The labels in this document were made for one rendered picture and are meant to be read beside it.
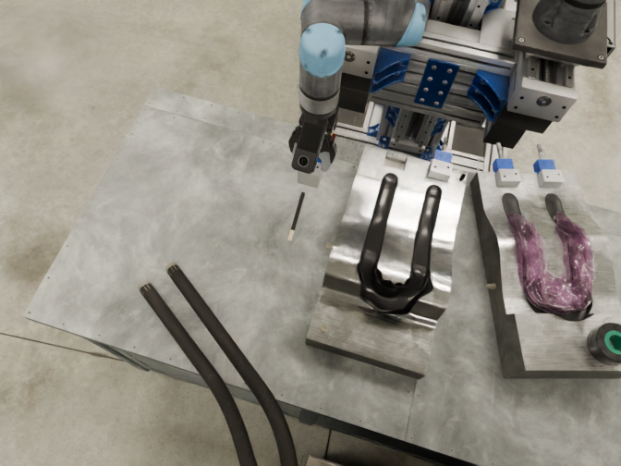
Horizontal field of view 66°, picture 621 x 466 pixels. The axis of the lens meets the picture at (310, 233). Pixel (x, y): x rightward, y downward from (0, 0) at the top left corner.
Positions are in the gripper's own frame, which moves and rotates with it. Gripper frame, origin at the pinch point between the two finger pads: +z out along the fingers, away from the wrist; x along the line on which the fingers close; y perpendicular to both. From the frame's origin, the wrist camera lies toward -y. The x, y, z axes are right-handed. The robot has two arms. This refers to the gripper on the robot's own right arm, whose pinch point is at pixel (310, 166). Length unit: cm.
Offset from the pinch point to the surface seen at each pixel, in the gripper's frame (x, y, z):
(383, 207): -18.4, -1.1, 7.0
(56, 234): 107, -6, 95
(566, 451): -69, -41, 15
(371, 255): -18.5, -15.6, 3.2
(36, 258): 109, -19, 95
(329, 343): -15.1, -35.3, 8.8
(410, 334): -31.2, -28.2, 8.8
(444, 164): -29.8, 12.8, 3.2
